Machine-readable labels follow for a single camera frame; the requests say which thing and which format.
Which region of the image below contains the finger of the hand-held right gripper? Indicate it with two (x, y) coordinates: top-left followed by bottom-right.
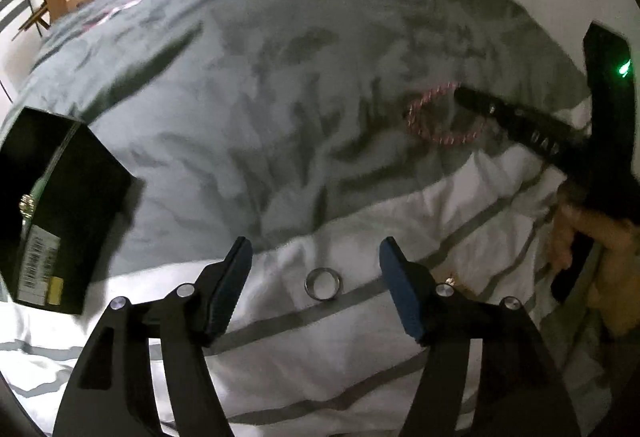
(452, 86), (592, 164)

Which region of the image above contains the white grey striped wardrobe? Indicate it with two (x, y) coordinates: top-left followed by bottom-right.
(0, 0), (37, 102)

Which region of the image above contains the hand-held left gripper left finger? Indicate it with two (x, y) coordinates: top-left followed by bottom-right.
(52, 236), (253, 437)

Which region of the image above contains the black cardboard box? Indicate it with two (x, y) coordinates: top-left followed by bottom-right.
(0, 106), (133, 316)

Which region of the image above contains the wooden folding table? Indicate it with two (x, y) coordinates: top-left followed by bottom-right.
(12, 6), (52, 41)

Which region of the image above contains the green jade bangle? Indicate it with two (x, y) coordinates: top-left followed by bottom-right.
(29, 152), (65, 215)

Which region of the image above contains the grey white striped blanket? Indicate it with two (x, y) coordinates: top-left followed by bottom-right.
(0, 0), (626, 437)

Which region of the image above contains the small green ring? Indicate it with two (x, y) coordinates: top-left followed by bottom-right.
(305, 267), (345, 302)

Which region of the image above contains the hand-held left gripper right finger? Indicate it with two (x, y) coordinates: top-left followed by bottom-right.
(378, 237), (583, 437)

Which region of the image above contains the person's right hand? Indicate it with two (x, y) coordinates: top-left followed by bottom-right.
(550, 182), (640, 339)

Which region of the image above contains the pink bead bracelet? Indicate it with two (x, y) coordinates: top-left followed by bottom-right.
(404, 81), (488, 148)

